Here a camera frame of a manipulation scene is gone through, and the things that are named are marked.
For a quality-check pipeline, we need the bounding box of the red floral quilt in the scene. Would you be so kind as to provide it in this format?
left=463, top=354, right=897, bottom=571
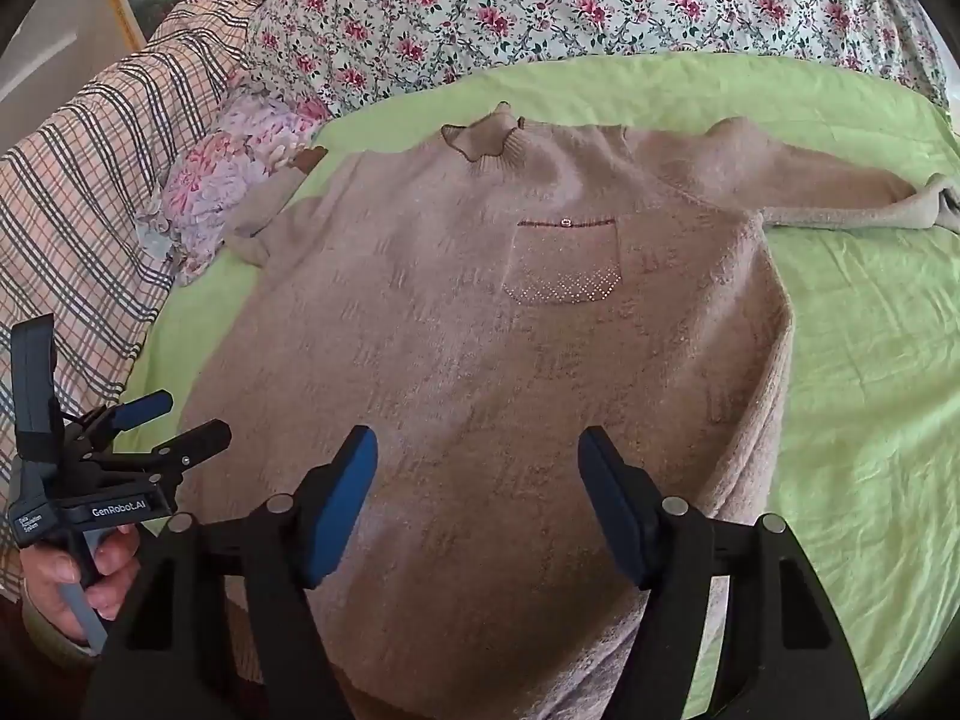
left=244, top=0, right=952, bottom=122

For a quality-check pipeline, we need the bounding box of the pastel floral pillow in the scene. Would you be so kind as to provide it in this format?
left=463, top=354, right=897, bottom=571
left=135, top=86, right=332, bottom=287

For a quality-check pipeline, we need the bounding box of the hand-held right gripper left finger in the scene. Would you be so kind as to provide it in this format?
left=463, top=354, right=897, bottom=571
left=82, top=425, right=380, bottom=720

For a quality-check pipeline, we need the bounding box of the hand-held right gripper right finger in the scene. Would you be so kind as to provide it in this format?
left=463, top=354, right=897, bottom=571
left=577, top=425, right=875, bottom=720

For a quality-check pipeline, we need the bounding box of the plaid blanket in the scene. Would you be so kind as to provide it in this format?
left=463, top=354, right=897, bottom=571
left=0, top=0, right=262, bottom=605

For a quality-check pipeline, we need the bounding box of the beige knit sweater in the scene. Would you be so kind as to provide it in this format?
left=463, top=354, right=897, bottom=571
left=161, top=101, right=960, bottom=720

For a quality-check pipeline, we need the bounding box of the green bed sheet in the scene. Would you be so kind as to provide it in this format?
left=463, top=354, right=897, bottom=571
left=124, top=52, right=960, bottom=720

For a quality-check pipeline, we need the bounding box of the person's left hand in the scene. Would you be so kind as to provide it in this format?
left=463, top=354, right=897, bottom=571
left=19, top=521, right=143, bottom=646

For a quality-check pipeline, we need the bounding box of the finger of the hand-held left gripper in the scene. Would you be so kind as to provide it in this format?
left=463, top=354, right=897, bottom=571
left=88, top=420, right=233, bottom=488
left=75, top=388, right=175, bottom=452

